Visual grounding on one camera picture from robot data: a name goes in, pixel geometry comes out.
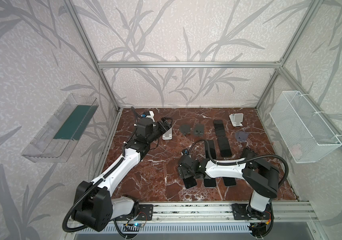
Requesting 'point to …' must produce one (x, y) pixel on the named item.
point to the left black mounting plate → (145, 213)
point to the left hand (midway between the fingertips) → (172, 117)
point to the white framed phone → (210, 182)
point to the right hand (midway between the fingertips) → (184, 164)
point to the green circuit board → (137, 224)
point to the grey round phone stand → (241, 136)
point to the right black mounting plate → (243, 211)
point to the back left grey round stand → (184, 128)
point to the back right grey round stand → (199, 130)
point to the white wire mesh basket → (305, 134)
